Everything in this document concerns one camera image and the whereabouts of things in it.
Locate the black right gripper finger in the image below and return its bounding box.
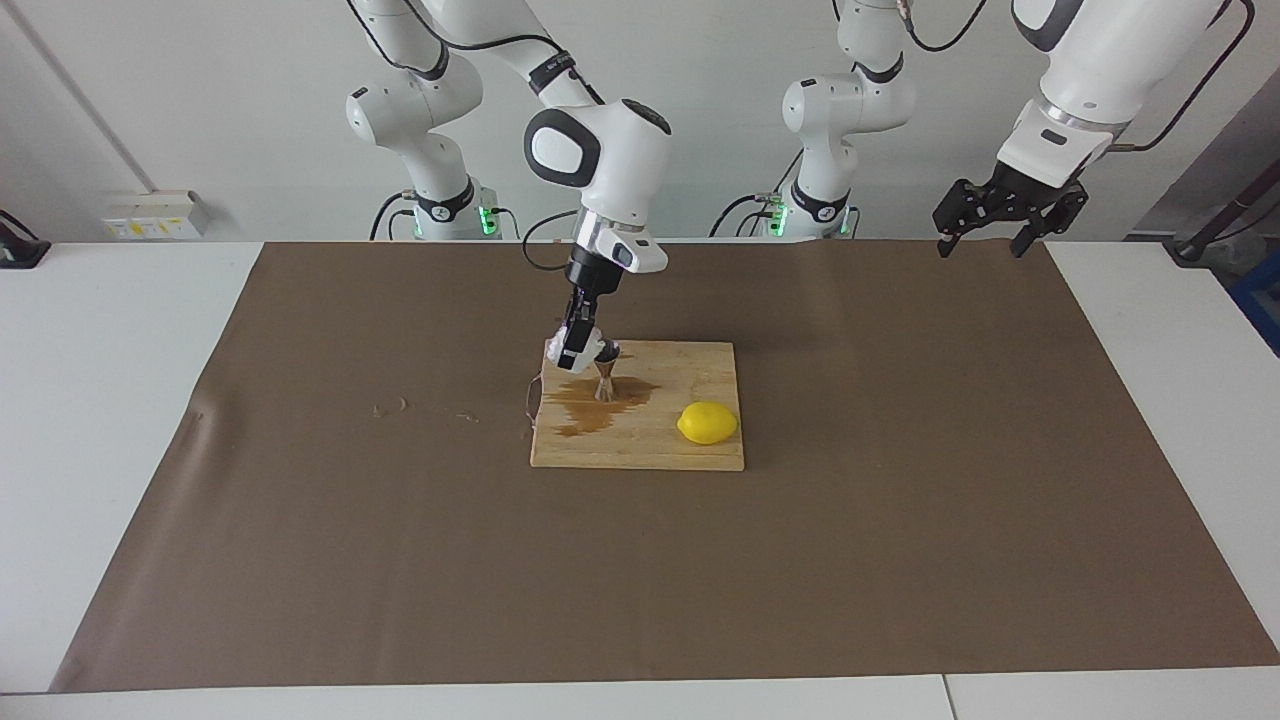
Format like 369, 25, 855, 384
555, 318, 601, 374

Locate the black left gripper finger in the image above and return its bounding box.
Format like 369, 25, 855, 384
932, 180, 978, 259
1010, 193, 1090, 259

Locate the steel double jigger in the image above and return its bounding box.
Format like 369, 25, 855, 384
590, 338, 623, 403

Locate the wooden cutting board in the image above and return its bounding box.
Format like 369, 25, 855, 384
522, 338, 746, 472

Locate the yellow lemon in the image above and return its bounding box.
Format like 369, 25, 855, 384
677, 401, 740, 446

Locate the black stand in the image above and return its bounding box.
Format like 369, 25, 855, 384
1165, 160, 1280, 263

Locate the blue crate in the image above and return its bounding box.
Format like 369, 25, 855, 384
1230, 250, 1280, 356

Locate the brown paper table mat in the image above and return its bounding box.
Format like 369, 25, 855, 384
50, 238, 1280, 693

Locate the black table clamp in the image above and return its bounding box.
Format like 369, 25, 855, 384
0, 208, 51, 269

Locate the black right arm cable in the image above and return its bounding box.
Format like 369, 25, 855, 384
345, 0, 606, 273

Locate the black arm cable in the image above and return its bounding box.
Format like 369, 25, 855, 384
900, 0, 1256, 153
345, 0, 606, 273

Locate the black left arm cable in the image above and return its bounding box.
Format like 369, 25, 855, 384
900, 0, 1256, 153

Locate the black left base cable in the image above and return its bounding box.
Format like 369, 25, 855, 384
710, 150, 806, 238

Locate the white wall socket box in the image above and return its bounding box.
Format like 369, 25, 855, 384
103, 190, 211, 241

